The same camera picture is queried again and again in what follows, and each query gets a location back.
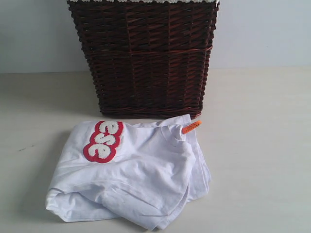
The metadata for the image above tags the small orange object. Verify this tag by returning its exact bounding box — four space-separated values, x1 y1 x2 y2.
181 120 202 134

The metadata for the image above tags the dark brown wicker basket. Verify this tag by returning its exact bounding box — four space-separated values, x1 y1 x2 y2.
68 1 219 118

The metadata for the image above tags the white t-shirt with red lettering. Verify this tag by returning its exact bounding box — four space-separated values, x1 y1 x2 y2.
45 114 210 231

